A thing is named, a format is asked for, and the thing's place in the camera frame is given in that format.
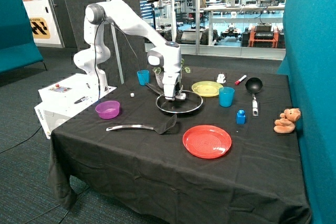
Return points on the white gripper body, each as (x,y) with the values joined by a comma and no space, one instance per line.
(172,85)

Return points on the white sponge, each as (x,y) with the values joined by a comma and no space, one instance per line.
(181,96)

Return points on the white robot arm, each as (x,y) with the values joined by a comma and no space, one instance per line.
(166,54)

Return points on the black frying pan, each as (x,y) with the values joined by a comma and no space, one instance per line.
(192,102)

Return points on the potted plant grey pot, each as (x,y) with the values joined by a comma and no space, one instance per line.
(159,72)

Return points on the blue cup near plant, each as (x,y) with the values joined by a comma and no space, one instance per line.
(143,77)

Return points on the yellow plastic plate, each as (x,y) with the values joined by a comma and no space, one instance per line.
(206,88)

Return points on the black slotted spatula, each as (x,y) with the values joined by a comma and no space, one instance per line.
(160,128)

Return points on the white power adapter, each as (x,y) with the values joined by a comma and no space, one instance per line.
(221,78)

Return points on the blue cup near yellow plate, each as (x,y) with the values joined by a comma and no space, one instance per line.
(226,96)

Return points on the red white marker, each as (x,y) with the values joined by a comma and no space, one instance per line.
(240,80)

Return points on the red plastic plate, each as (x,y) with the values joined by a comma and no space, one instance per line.
(207,141)

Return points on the purple plastic bowl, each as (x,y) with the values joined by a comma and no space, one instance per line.
(108,109)

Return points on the blue toy block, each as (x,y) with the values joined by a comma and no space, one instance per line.
(240,117)

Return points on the black tablecloth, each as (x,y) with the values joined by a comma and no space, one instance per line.
(259,180)

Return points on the black ladle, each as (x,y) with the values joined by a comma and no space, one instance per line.
(253,86)

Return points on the white robot control box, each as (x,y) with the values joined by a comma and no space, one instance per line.
(66,98)

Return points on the brown teddy bear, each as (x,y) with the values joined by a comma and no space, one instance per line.
(287,121)

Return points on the teal sofa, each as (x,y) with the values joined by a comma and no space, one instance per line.
(18,48)

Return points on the teal partition wall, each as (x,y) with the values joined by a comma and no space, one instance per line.
(309,63)

